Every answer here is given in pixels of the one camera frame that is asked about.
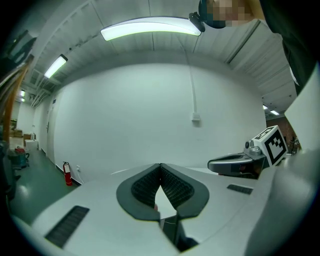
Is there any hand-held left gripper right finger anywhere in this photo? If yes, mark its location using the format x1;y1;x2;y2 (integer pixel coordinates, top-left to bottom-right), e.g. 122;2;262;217
159;162;260;253

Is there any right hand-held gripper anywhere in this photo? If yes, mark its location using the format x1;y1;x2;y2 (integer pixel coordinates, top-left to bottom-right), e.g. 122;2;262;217
207;124;288;180

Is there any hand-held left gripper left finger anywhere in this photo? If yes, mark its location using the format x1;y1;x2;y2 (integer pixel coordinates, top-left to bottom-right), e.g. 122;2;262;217
31;162;181;256

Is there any red fire extinguisher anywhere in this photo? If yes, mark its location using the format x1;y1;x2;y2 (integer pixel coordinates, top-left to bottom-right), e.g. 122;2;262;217
62;161;74;187

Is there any white door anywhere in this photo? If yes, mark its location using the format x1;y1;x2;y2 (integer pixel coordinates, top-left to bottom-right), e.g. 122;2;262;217
45;104;56;164

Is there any teal and red vacuum cleaner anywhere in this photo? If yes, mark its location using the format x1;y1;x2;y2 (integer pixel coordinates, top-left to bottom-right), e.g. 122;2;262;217
6;146;31;169

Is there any person's black shirt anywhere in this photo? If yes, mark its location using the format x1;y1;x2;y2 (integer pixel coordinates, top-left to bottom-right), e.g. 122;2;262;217
258;0;320;97

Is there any person's head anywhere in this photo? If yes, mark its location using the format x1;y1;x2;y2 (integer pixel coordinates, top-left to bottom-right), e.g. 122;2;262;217
198;0;266;29

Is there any white wall conduit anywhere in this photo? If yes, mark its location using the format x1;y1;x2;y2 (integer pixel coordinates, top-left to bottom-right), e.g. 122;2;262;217
183;47;199;114

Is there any black head-worn camera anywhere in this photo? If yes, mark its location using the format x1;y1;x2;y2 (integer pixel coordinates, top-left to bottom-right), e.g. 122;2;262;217
188;11;206;33

